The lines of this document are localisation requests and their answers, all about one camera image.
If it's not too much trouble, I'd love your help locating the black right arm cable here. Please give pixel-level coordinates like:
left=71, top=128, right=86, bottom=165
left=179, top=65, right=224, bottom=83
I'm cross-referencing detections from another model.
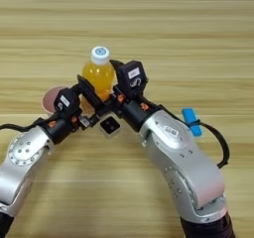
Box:
left=158, top=104, right=231, bottom=170

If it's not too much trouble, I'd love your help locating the small black white cube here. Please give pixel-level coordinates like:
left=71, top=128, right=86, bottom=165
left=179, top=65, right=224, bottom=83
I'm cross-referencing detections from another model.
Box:
left=99, top=115, right=122, bottom=139

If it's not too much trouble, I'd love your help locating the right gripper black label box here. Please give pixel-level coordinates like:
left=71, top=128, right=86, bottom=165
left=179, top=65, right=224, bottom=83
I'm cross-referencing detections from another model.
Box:
left=116, top=60, right=149, bottom=97

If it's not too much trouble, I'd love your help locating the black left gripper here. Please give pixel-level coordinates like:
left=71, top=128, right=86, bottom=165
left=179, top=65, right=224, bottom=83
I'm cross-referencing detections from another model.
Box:
left=43, top=82, right=102, bottom=146

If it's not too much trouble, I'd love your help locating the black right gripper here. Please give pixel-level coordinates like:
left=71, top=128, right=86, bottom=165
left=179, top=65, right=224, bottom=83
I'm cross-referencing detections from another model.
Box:
left=77, top=59, right=160, bottom=132

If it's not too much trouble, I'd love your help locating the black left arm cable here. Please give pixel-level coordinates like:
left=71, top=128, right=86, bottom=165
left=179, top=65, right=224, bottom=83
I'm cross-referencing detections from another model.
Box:
left=0, top=116, right=51, bottom=132

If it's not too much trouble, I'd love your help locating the pink plastic cup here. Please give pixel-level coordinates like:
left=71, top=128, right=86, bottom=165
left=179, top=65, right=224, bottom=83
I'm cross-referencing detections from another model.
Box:
left=41, top=85, right=68, bottom=115

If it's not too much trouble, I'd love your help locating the orange juice bottle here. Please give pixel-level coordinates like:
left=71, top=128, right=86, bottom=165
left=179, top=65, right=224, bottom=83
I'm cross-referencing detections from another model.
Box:
left=80, top=46, right=116, bottom=114

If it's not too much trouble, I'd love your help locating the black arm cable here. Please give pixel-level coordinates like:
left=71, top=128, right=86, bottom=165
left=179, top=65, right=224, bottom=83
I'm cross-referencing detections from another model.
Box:
left=0, top=116, right=51, bottom=132
left=158, top=104, right=231, bottom=170

